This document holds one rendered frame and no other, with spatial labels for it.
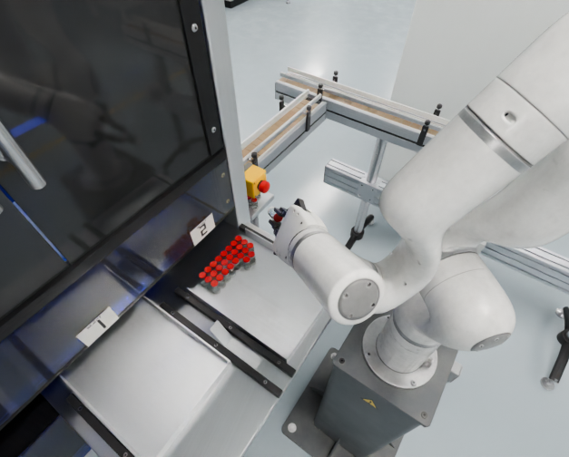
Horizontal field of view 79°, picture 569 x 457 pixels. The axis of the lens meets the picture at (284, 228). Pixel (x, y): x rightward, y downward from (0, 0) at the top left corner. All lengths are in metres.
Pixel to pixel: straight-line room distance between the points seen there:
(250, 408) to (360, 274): 0.54
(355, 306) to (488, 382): 1.65
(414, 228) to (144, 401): 0.75
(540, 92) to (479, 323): 0.35
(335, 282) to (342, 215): 1.94
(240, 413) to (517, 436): 1.44
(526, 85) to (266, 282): 0.80
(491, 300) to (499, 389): 1.48
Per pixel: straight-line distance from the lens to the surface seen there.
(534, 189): 0.56
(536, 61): 0.40
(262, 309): 0.98
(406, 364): 0.92
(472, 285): 0.63
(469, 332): 0.62
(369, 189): 1.81
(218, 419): 0.91
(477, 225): 0.60
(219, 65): 0.81
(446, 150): 0.40
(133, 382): 0.98
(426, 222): 0.41
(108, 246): 0.78
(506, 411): 2.07
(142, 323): 1.03
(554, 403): 2.20
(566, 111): 0.39
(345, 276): 0.44
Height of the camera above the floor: 1.76
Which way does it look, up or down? 51 degrees down
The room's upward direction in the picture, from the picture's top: straight up
